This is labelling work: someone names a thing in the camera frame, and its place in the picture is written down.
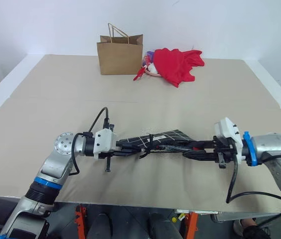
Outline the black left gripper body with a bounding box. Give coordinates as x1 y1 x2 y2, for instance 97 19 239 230
98 139 128 173

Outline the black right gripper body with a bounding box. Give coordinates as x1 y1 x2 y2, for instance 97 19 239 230
210 135 239 170

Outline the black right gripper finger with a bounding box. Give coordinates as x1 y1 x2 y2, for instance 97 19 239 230
189 140 216 150
182 149 217 163

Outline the black grid pouch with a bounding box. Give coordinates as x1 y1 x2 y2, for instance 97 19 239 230
117 128 196 158

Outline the beige cardboard table sheet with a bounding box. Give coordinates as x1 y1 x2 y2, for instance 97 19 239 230
0 54 281 214

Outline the orange metal clamp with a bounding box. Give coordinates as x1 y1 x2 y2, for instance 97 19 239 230
74 204 88 239
183 211 199 239

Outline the dark rounded shape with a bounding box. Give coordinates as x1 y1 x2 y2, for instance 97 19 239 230
90 213 114 239

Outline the red cloth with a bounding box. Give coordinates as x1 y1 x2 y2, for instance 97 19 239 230
152 47 206 89

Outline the person's foot in black shoe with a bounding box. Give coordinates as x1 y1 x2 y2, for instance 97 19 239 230
232 217 272 239

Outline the pink white plastic bundle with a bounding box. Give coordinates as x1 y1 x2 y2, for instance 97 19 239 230
141 50 161 77

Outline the brown paper bag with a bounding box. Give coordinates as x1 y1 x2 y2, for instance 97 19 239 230
96 22 144 76

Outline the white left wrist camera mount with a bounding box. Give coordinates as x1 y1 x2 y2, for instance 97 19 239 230
93 128 118 160

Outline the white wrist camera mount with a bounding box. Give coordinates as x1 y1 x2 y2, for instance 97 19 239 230
213 117 246 163
93 128 118 160

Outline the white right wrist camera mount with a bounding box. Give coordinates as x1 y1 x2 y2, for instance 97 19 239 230
213 117 246 163

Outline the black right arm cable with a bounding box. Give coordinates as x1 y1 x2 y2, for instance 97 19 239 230
226 148 281 204

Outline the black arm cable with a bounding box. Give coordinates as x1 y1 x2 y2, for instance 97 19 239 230
226 148 281 204
70 107 117 175

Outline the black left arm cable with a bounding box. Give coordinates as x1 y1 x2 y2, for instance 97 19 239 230
70 107 117 175

